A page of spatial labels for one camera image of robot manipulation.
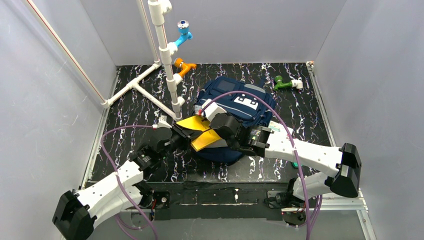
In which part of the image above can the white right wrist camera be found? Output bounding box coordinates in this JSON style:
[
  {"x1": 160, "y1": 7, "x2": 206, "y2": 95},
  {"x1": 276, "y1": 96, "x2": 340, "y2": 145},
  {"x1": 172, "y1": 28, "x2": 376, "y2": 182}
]
[{"x1": 197, "y1": 99, "x2": 227, "y2": 122}]

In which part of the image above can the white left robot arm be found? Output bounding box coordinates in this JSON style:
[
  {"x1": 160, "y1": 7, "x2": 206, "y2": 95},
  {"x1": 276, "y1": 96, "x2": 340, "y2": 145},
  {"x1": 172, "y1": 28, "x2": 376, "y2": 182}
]
[{"x1": 52, "y1": 124, "x2": 193, "y2": 240}]

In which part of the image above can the white PVC pipe stand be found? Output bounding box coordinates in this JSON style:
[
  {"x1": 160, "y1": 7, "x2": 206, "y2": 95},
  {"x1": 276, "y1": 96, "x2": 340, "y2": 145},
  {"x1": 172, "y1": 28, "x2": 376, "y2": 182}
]
[{"x1": 102, "y1": 0, "x2": 185, "y2": 121}]

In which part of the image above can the orange tap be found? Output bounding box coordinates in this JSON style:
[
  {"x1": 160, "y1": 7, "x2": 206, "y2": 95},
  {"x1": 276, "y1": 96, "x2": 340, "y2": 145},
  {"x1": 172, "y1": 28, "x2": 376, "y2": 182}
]
[{"x1": 174, "y1": 58, "x2": 197, "y2": 78}]

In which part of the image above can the navy blue student backpack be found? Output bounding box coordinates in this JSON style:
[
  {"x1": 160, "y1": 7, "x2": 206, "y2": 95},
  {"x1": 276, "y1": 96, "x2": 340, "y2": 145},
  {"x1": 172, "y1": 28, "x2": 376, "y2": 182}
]
[{"x1": 194, "y1": 76, "x2": 276, "y2": 164}]

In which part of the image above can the green tap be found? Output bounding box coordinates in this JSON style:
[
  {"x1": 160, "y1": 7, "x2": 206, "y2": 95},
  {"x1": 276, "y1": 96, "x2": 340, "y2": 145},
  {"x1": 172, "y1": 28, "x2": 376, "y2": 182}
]
[{"x1": 273, "y1": 75, "x2": 293, "y2": 91}]

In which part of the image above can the purple cable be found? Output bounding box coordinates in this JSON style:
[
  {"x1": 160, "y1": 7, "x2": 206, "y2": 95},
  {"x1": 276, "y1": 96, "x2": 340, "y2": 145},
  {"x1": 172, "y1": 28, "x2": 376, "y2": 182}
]
[
  {"x1": 200, "y1": 90, "x2": 324, "y2": 240},
  {"x1": 100, "y1": 124, "x2": 160, "y2": 240}
]

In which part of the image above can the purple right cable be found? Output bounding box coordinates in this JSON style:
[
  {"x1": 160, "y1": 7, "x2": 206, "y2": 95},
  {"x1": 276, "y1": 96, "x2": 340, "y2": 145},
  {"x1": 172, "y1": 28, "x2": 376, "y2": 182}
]
[{"x1": 200, "y1": 90, "x2": 324, "y2": 240}]

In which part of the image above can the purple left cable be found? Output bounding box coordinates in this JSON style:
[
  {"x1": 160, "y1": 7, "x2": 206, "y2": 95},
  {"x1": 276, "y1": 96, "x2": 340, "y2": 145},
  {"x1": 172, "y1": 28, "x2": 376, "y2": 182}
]
[{"x1": 100, "y1": 124, "x2": 160, "y2": 240}]

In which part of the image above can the small card box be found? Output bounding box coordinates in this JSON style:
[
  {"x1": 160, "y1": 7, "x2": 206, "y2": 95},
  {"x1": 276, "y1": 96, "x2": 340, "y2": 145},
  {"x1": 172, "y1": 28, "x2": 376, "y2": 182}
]
[{"x1": 268, "y1": 121, "x2": 286, "y2": 132}]

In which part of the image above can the yellow book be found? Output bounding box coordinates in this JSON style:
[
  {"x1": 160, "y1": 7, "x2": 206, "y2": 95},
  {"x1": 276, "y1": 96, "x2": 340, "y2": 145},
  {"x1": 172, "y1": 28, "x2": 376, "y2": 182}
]
[{"x1": 176, "y1": 115, "x2": 227, "y2": 152}]

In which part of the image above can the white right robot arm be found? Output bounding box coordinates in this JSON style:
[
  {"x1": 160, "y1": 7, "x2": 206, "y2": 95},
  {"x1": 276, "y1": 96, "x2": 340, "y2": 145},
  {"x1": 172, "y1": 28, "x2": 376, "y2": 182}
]
[{"x1": 209, "y1": 113, "x2": 362, "y2": 201}]

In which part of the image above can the blue tap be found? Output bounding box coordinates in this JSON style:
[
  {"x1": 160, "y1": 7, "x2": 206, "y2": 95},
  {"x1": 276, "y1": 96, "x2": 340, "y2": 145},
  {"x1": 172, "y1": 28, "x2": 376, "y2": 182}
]
[{"x1": 174, "y1": 20, "x2": 193, "y2": 48}]

